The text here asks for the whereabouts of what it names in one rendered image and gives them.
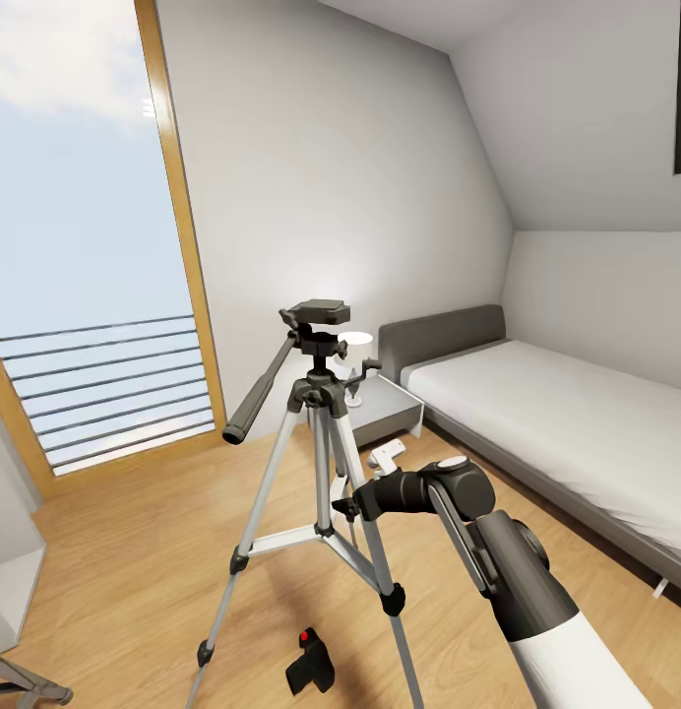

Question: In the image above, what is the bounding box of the digital camera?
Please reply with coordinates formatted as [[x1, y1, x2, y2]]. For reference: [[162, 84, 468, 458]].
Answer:
[[285, 627, 335, 694]]

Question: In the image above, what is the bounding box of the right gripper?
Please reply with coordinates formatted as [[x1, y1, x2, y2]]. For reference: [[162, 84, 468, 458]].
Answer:
[[330, 467, 416, 522]]

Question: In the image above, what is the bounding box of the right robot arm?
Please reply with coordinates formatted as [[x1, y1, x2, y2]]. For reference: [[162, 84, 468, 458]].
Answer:
[[330, 439, 652, 709]]

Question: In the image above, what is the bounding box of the camera tripod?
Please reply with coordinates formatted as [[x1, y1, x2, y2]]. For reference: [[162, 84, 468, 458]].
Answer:
[[185, 298, 425, 709]]

